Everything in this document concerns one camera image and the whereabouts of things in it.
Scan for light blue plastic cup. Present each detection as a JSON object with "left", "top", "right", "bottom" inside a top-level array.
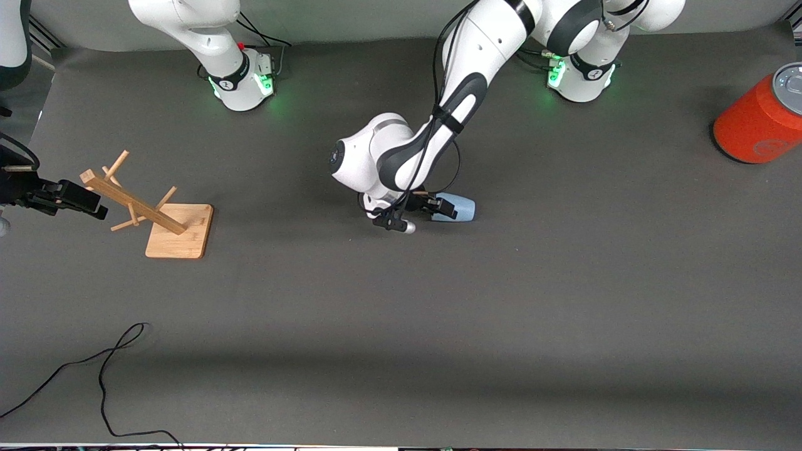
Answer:
[{"left": 434, "top": 192, "right": 476, "bottom": 222}]

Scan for wooden cup rack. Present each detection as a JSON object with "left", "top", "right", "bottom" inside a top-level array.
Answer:
[{"left": 48, "top": 149, "right": 214, "bottom": 259}]

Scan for dark grey table cloth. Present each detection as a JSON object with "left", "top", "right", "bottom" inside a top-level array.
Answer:
[{"left": 0, "top": 22, "right": 802, "bottom": 447}]

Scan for orange cylindrical can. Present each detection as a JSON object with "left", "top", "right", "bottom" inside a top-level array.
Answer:
[{"left": 712, "top": 61, "right": 802, "bottom": 165}]

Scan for black left arm base cables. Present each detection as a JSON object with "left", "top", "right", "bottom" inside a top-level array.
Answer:
[{"left": 514, "top": 47, "right": 588, "bottom": 71}]

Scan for black arm base cables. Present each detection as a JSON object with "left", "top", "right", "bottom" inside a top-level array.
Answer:
[
  {"left": 198, "top": 11, "right": 296, "bottom": 81},
  {"left": 514, "top": 47, "right": 588, "bottom": 71}
]

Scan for thin black loose cable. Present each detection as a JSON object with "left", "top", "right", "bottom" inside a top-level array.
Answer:
[{"left": 0, "top": 322, "right": 186, "bottom": 451}]

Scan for black right arm base cables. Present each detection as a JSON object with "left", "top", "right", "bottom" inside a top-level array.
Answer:
[{"left": 198, "top": 11, "right": 296, "bottom": 81}]

